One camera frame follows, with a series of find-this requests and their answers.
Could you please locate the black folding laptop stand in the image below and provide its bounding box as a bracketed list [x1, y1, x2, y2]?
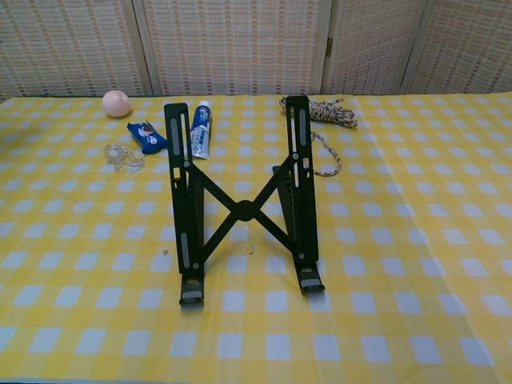
[163, 94, 326, 308]

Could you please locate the blue white toothpaste tube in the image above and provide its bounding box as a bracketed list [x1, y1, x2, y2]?
[189, 100, 214, 161]

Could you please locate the blue cookie packet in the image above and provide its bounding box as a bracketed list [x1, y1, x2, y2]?
[126, 121, 168, 155]

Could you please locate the yellow white checked tablecloth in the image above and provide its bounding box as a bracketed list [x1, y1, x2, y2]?
[0, 94, 512, 384]

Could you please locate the pink ball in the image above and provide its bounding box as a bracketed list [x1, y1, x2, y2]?
[102, 90, 132, 119]

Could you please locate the patterned braided rope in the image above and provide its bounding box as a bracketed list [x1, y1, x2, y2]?
[278, 95, 358, 178]

